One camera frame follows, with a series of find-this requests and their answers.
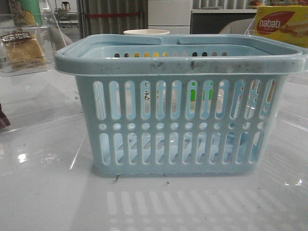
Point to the light blue plastic basket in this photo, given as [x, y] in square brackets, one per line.
[179, 104]

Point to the white paper cup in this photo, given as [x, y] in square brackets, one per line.
[146, 32]

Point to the white drawer cabinet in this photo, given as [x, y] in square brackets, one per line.
[171, 15]

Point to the packaged bread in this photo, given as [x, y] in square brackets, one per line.
[22, 51]

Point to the yellow nabati wafer box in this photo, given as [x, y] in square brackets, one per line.
[270, 17]

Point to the dark red snack packet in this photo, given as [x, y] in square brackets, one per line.
[4, 121]

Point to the clear acrylic stand right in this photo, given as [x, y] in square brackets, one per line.
[296, 34]

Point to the clear acrylic shelf left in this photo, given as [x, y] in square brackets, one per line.
[37, 95]

